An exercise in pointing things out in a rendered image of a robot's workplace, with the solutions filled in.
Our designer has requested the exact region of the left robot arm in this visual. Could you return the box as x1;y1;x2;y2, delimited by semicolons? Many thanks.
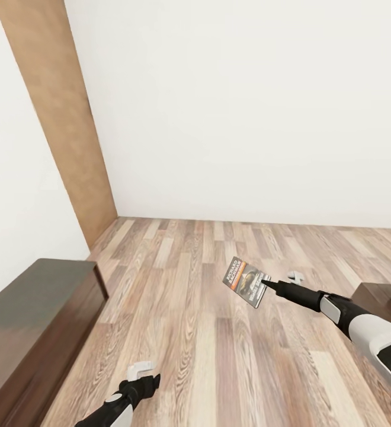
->
74;359;161;427

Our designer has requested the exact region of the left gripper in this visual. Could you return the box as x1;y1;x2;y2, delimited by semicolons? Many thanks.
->
119;374;161;405

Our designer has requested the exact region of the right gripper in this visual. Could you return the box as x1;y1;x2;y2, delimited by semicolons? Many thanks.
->
262;280;309;306

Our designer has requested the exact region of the hardback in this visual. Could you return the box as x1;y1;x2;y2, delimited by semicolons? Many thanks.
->
222;256;271;309

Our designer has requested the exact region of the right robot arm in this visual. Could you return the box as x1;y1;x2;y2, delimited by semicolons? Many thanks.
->
262;271;391;386

